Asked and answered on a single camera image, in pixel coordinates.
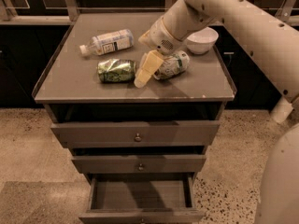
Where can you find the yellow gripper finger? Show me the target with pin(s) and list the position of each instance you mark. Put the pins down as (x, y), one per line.
(144, 39)
(150, 63)

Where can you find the white ceramic bowl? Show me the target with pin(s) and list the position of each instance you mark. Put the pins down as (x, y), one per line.
(202, 41)

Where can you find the clear plastic bottle white label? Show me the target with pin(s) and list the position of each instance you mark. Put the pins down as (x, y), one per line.
(108, 43)

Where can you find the white cylindrical post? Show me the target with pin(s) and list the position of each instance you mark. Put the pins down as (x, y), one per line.
(281, 110)

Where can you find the grey middle drawer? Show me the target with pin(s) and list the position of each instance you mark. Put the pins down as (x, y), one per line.
(117, 164)

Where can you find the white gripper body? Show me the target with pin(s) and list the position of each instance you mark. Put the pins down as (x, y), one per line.
(160, 37)

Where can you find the white green soda can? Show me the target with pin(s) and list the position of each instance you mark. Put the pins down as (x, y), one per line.
(173, 65)

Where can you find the metal railing frame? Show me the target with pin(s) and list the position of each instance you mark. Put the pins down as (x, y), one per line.
(78, 3)

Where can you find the crushed green can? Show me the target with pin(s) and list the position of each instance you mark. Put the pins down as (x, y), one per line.
(116, 70)

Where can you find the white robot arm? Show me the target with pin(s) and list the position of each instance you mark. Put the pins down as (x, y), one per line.
(274, 46)

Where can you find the grey drawer cabinet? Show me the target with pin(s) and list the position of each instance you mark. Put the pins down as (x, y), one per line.
(71, 91)

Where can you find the grey bottom drawer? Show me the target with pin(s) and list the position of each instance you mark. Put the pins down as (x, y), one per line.
(141, 199)

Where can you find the grey drawer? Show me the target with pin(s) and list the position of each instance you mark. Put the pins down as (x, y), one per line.
(141, 199)
(117, 164)
(136, 133)

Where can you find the grey top drawer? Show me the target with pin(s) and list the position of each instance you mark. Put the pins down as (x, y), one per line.
(136, 133)

